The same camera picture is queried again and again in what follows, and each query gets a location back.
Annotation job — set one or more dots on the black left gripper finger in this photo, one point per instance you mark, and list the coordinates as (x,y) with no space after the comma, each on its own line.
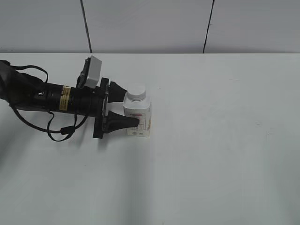
(116,93)
(116,122)

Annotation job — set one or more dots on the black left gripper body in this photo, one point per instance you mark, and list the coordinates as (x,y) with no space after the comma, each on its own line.
(102,123)

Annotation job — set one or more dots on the white screw cap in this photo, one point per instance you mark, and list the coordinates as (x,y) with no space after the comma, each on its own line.
(136,92)

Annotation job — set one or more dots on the white square drink bottle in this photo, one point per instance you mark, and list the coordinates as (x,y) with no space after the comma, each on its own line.
(139,107)

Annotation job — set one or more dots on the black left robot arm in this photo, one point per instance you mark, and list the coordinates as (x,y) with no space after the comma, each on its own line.
(88,98)

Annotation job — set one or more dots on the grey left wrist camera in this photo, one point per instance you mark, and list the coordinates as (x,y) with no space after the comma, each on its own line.
(90,74)

